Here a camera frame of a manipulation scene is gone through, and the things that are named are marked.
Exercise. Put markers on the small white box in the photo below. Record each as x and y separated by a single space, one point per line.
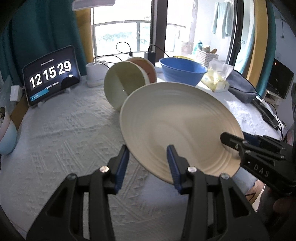
16 93

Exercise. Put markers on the yellow tissue pack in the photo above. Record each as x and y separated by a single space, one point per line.
216 77

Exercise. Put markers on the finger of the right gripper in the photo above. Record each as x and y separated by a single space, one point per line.
233 142
254 140

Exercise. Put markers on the operator right hand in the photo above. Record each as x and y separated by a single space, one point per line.
283 205

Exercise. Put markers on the white desk lamp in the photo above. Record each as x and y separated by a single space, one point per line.
95 72

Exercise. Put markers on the white textured tablecloth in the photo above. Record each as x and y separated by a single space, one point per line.
77 133

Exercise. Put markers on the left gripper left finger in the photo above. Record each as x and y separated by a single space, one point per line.
117 168

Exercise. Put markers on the pink strawberry bowl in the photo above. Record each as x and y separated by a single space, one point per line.
147 66

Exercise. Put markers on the beige plate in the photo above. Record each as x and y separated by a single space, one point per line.
162 114

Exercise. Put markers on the yellow wet wipes pack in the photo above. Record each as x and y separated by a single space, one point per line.
184 57

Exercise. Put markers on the large blue bowl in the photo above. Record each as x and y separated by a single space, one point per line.
182 70

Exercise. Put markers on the cream green bowl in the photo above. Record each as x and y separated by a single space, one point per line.
121 80

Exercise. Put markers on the black phone on table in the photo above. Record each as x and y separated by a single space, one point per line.
267 116

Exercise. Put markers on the stacked steel pastel bowls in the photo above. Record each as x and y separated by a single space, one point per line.
8 133

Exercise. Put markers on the grey folded cloth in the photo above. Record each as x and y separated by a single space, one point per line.
241 88

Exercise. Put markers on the hanging light blue towel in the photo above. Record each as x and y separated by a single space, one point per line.
223 19

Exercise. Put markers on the white woven basket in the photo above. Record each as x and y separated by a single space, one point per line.
205 58

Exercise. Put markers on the tablet showing clock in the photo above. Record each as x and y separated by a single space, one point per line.
51 74

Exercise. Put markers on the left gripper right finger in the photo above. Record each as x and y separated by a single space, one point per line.
178 168

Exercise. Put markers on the black power adapter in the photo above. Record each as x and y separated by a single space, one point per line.
150 56

